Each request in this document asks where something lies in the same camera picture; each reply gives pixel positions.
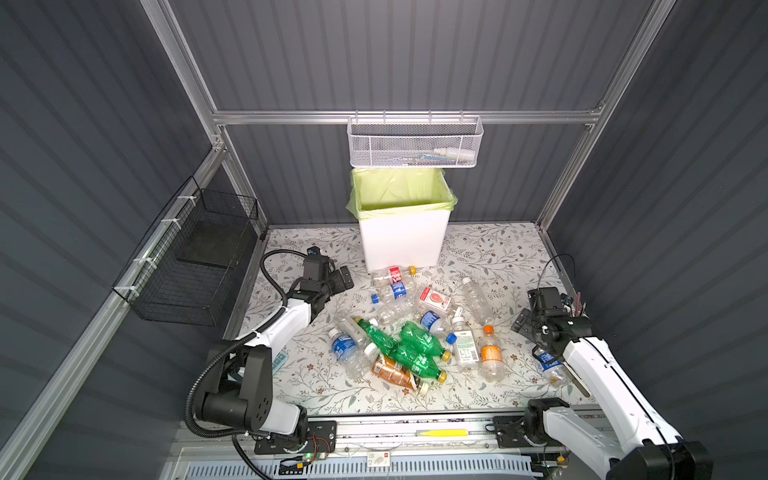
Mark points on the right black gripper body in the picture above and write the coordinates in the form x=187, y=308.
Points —
x=528, y=325

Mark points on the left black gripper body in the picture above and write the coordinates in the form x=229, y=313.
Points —
x=334, y=284

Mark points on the clear bottle white cap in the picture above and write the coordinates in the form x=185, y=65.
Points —
x=477, y=301

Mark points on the orange cap juice bottle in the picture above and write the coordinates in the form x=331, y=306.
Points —
x=492, y=364

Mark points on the clear bottle blue label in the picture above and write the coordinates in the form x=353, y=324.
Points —
x=347, y=353

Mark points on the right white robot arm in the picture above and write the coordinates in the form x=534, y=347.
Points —
x=645, y=445

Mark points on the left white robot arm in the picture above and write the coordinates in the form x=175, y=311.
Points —
x=234, y=393

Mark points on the white plastic trash bin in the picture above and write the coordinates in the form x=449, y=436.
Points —
x=413, y=239

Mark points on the green bin liner bag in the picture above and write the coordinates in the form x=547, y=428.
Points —
x=389, y=193

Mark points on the clear bottle red label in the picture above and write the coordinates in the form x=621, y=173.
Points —
x=394, y=274

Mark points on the clear bottle blue cap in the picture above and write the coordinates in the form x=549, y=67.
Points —
x=399, y=294

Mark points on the white green label bottle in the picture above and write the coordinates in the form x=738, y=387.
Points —
x=464, y=347

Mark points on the green bottle yellow cap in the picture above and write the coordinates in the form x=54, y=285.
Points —
x=382, y=340

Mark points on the green bottle upper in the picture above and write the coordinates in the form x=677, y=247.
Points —
x=423, y=341

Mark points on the brown tea bottle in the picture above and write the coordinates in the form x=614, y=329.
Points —
x=396, y=374

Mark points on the clear bottle watermelon label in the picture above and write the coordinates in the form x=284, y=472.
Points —
x=436, y=301

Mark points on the green bottle lower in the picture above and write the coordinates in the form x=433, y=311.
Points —
x=418, y=363

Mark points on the white tube in basket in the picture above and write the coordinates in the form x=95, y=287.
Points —
x=456, y=154

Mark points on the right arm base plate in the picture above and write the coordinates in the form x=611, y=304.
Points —
x=515, y=431

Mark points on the black wire mesh basket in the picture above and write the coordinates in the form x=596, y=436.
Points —
x=196, y=259

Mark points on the white wire mesh basket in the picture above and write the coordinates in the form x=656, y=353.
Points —
x=409, y=141

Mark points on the yellow marker on rail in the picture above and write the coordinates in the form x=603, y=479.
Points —
x=443, y=433

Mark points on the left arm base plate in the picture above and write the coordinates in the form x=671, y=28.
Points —
x=313, y=436

